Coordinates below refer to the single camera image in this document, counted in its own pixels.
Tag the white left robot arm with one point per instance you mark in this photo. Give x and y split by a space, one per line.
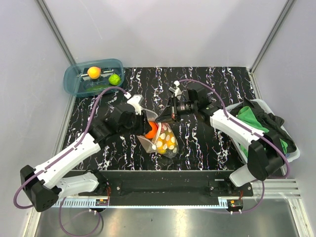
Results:
46 183

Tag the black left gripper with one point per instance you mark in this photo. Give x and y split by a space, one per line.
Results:
144 127

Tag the yellow green fake mango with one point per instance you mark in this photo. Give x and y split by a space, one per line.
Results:
171 142

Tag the green cloth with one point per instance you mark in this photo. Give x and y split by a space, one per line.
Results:
246 115

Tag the clear polka dot zip bag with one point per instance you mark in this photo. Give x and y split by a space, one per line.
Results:
150 145

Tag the orange fake fruit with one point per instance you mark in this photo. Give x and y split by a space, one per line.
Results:
154 128

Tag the yellow fake banana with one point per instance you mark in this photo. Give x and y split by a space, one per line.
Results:
161 144

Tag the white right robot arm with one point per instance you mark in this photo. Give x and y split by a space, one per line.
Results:
265 152

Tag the blue transparent plastic container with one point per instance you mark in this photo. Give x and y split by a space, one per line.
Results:
76 79

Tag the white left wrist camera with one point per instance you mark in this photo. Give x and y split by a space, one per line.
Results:
136 101

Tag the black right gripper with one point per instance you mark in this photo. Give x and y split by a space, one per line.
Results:
170 112

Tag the black cloth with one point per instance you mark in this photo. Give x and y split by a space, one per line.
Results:
272 121

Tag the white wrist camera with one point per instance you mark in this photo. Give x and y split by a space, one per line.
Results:
136 101
176 90

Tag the green fake lime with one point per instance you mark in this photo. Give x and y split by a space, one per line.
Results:
114 79

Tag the dark green fake cucumber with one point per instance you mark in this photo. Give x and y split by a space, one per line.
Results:
97 87

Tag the yellow fake fruit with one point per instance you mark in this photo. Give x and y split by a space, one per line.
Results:
94 72

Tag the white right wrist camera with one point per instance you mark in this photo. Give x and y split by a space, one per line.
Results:
176 90

